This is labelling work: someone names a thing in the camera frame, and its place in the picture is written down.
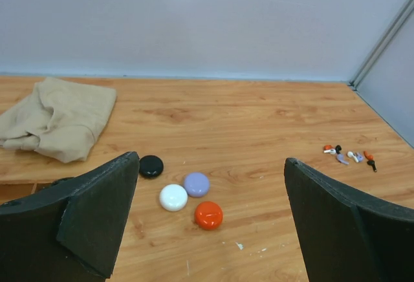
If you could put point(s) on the orange round charging case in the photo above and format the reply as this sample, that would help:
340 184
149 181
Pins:
208 215

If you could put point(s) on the white round charging case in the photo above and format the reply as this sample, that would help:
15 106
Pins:
173 197

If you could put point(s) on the purple round charging case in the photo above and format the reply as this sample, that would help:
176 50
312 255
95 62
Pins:
196 184

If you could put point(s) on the black round charging case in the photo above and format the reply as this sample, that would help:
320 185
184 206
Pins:
151 166

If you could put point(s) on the purple earbud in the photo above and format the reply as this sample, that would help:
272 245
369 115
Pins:
359 157
340 158

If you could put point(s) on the white earbud left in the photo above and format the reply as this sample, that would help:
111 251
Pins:
330 151

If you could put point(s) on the black earbud lower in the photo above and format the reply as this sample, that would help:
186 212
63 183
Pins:
372 164

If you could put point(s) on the purple earbud right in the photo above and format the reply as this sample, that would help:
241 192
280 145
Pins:
359 157

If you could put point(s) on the beige folded cloth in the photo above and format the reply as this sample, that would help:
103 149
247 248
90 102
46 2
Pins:
59 119

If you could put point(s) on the white earbud right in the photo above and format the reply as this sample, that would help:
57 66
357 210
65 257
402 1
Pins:
351 155

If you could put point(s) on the purple earbud left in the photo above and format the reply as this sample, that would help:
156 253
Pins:
340 158

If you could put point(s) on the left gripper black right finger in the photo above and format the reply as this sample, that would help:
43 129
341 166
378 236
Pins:
346 234

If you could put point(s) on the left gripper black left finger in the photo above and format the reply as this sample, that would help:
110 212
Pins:
72 229

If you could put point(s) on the white earbud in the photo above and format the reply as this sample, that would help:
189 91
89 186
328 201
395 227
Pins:
351 155
330 151

